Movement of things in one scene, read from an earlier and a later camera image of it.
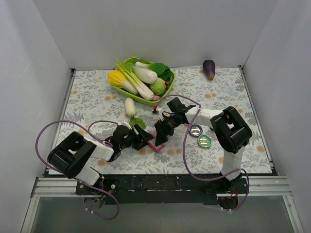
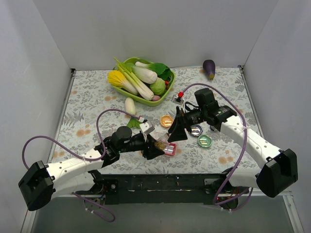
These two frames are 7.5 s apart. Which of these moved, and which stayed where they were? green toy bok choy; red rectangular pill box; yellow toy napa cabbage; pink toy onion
Moved: red rectangular pill box
Stayed: pink toy onion; green toy bok choy; yellow toy napa cabbage
